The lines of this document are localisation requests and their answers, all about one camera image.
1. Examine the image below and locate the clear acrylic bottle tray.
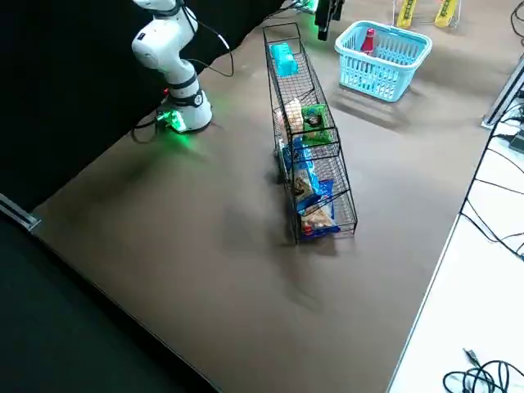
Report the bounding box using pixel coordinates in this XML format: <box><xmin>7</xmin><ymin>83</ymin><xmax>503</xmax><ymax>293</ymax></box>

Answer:
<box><xmin>391</xmin><ymin>0</ymin><xmax>462</xmax><ymax>30</ymax></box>

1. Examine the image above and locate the aluminium profile post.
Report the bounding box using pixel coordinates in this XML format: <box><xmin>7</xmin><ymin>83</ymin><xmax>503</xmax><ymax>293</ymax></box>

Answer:
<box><xmin>481</xmin><ymin>55</ymin><xmax>524</xmax><ymax>130</ymax></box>

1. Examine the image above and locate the black coiled cable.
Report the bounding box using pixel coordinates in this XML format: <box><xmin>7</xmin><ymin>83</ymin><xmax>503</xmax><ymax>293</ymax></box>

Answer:
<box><xmin>443</xmin><ymin>347</ymin><xmax>524</xmax><ymax>393</ymax></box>

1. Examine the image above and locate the blue long biscuit pack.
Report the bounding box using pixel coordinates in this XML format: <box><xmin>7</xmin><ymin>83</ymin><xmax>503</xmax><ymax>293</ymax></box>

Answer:
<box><xmin>282</xmin><ymin>137</ymin><xmax>318</xmax><ymax>181</ymax></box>

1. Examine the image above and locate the teal snack pack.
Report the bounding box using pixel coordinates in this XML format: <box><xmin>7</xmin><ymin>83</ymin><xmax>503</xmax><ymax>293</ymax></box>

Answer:
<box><xmin>269</xmin><ymin>42</ymin><xmax>299</xmax><ymax>78</ymax></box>

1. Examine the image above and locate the yellow drink bottle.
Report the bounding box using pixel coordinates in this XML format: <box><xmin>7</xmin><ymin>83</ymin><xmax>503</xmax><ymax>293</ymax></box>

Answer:
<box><xmin>433</xmin><ymin>0</ymin><xmax>458</xmax><ymax>29</ymax></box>
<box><xmin>396</xmin><ymin>0</ymin><xmax>418</xmax><ymax>29</ymax></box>

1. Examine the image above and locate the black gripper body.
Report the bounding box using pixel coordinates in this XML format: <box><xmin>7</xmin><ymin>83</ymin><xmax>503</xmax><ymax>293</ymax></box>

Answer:
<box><xmin>315</xmin><ymin>0</ymin><xmax>346</xmax><ymax>24</ymax></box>

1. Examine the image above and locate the red cola bottle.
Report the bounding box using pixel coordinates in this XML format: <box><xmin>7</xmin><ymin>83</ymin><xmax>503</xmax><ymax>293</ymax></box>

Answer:
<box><xmin>359</xmin><ymin>27</ymin><xmax>377</xmax><ymax>57</ymax></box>

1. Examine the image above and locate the pink white snack box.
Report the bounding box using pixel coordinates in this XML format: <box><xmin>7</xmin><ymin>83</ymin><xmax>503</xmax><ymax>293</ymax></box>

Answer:
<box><xmin>273</xmin><ymin>97</ymin><xmax>305</xmax><ymax>136</ymax></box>

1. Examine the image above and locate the aluminium frame strut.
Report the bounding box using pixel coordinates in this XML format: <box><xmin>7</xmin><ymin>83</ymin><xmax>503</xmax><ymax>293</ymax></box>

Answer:
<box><xmin>0</xmin><ymin>192</ymin><xmax>43</xmax><ymax>231</ymax></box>

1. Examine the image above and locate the green snack bag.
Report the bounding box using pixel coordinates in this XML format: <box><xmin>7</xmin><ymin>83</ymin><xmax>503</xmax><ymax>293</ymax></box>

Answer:
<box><xmin>300</xmin><ymin>103</ymin><xmax>333</xmax><ymax>144</ymax></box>

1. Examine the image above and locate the light blue plastic basket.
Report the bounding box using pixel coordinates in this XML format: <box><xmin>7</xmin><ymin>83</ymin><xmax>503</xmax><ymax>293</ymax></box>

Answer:
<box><xmin>334</xmin><ymin>20</ymin><xmax>434</xmax><ymax>103</ymax></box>

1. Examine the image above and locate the long black cable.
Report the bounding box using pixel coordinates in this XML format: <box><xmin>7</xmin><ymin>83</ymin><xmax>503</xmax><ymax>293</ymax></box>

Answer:
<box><xmin>458</xmin><ymin>118</ymin><xmax>524</xmax><ymax>259</ymax></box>

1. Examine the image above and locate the dark blue snack bag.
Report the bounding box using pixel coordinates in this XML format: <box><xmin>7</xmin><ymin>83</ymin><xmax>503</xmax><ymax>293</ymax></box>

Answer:
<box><xmin>293</xmin><ymin>167</ymin><xmax>341</xmax><ymax>241</ymax></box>

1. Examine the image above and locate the black cable with plug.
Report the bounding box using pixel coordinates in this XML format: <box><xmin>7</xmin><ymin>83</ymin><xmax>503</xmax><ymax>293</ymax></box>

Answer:
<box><xmin>179</xmin><ymin>0</ymin><xmax>237</xmax><ymax>79</ymax></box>

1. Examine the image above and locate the black wire rack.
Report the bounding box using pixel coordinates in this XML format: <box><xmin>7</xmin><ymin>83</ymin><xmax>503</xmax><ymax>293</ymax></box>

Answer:
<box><xmin>261</xmin><ymin>22</ymin><xmax>360</xmax><ymax>246</ymax></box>

